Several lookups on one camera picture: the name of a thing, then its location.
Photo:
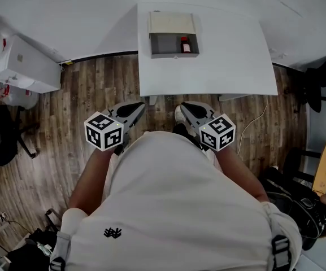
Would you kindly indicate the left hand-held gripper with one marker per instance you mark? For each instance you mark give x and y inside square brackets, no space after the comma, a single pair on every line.
[104,131]

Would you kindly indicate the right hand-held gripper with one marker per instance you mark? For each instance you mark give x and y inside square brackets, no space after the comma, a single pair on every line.
[217,133]

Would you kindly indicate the small brown bottle red cap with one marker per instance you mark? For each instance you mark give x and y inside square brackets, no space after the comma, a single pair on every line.
[185,46]

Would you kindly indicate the grey box with beige lid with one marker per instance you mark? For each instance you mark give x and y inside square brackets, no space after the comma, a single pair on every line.
[165,45]

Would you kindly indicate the person's right forearm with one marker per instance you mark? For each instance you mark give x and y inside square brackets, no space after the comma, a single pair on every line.
[240,174]

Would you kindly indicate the person's left forearm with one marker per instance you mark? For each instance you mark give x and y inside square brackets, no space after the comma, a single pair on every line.
[90,179]

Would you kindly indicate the person's black trouser leg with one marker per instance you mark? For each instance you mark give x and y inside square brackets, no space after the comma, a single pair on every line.
[183,130]

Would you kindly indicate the grey table foot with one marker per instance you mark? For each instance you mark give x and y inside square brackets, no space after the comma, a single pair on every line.
[152,100]
[232,96]

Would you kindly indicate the person's white shoe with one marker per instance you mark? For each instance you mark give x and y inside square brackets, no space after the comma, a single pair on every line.
[179,116]

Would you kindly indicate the person's white shirt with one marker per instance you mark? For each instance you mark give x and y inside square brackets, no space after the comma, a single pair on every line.
[174,202]

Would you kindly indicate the white cabinet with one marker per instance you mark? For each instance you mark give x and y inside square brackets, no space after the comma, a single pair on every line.
[27,66]

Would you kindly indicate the black office chair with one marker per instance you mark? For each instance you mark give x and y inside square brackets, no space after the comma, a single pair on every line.
[318,86]
[1,143]

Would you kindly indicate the black bag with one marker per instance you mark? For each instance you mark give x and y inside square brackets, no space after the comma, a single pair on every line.
[30,253]
[292,205]

